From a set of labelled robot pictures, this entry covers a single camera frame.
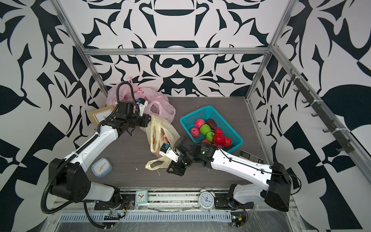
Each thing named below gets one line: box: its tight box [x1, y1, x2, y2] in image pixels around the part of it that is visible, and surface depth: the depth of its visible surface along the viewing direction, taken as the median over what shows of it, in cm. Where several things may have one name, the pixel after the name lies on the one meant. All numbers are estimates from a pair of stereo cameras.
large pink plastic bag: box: [106, 76, 146, 107], surface depth 106 cm
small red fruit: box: [223, 136, 232, 148], surface depth 91 cm
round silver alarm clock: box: [197, 186, 216, 214], surface depth 73 cm
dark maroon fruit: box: [205, 118, 217, 130], surface depth 101 cm
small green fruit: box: [205, 131, 215, 142], surface depth 95 cm
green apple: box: [199, 123, 212, 136], surface depth 98 cm
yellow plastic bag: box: [145, 114, 181, 171], surface depth 79 cm
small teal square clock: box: [135, 189, 149, 206], surface depth 76 cm
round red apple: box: [214, 127, 224, 135], surface depth 97 cm
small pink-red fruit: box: [190, 127, 200, 139], surface depth 96 cm
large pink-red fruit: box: [194, 117, 205, 130], surface depth 101 cm
